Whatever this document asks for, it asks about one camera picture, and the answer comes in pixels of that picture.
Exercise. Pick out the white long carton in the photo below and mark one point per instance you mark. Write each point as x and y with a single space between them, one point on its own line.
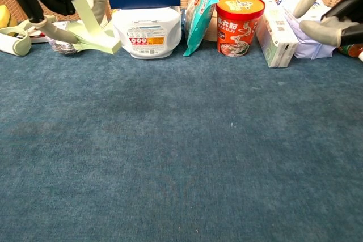
276 38

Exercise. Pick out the green tea bottle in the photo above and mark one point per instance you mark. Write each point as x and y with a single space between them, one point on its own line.
353 50

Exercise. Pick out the white red flat box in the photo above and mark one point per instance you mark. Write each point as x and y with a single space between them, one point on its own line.
37 38

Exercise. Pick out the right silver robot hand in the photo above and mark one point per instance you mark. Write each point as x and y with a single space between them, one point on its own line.
326 31

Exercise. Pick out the blue table cloth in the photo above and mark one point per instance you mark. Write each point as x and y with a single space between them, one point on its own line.
181 140

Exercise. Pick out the small pale green stick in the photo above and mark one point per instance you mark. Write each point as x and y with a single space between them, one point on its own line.
93 26

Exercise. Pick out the white plastic tub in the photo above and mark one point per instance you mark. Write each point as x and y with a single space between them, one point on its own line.
147 32

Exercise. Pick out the clear container with white lid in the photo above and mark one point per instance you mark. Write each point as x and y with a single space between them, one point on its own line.
61 48

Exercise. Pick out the white tissue pack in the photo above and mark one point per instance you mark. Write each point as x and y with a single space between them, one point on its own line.
310 46

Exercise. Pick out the teal snack bag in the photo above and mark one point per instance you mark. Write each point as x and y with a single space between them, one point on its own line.
198 18

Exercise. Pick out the green white lint roller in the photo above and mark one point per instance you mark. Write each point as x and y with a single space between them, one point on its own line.
17 45

